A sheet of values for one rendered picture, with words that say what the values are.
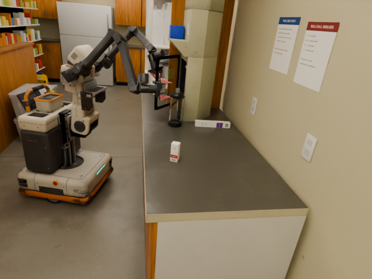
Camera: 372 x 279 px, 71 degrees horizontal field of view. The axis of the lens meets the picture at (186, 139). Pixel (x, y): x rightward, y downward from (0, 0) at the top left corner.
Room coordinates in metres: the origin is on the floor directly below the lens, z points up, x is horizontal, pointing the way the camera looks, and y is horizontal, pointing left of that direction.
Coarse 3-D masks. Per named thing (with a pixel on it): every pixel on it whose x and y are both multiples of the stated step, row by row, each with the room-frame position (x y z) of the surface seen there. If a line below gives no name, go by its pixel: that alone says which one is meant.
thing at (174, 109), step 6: (174, 96) 1.72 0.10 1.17; (180, 96) 1.73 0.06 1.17; (174, 102) 1.72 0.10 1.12; (180, 102) 1.73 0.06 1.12; (174, 108) 1.72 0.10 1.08; (180, 108) 1.74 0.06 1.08; (174, 114) 1.72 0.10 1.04; (180, 114) 1.74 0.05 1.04; (174, 120) 1.72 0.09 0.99; (180, 120) 1.75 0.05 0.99
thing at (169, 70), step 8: (160, 64) 1.94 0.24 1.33; (168, 64) 2.03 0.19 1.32; (176, 64) 2.13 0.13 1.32; (160, 72) 1.94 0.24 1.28; (168, 72) 2.04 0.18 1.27; (176, 72) 2.13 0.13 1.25; (168, 80) 2.04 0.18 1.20; (176, 80) 2.14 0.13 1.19; (168, 88) 2.05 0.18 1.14; (160, 104) 1.96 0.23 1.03
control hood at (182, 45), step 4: (172, 40) 1.86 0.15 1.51; (176, 40) 1.85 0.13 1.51; (180, 40) 1.89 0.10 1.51; (184, 40) 1.93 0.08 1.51; (176, 44) 1.85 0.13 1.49; (180, 44) 1.86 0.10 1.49; (184, 44) 1.86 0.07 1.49; (188, 44) 1.87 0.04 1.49; (180, 48) 1.86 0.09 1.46; (184, 48) 1.86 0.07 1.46; (188, 48) 1.87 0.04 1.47; (180, 52) 1.86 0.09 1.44; (184, 52) 1.86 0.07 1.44
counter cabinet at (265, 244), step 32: (160, 224) 0.80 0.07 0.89; (192, 224) 0.83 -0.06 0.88; (224, 224) 0.85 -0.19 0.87; (256, 224) 0.88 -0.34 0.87; (288, 224) 0.91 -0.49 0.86; (160, 256) 0.80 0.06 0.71; (192, 256) 0.83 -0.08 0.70; (224, 256) 0.86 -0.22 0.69; (256, 256) 0.89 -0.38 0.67; (288, 256) 0.93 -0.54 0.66
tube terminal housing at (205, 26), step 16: (192, 16) 1.87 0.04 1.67; (208, 16) 1.89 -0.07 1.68; (192, 32) 1.87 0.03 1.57; (208, 32) 1.91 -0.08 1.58; (192, 48) 1.87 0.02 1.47; (208, 48) 1.93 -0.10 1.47; (192, 64) 1.88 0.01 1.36; (208, 64) 1.95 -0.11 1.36; (192, 80) 1.88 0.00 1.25; (208, 80) 1.98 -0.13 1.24; (192, 96) 1.88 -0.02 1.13; (208, 96) 2.00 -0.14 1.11; (192, 112) 1.88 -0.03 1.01; (208, 112) 2.03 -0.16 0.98
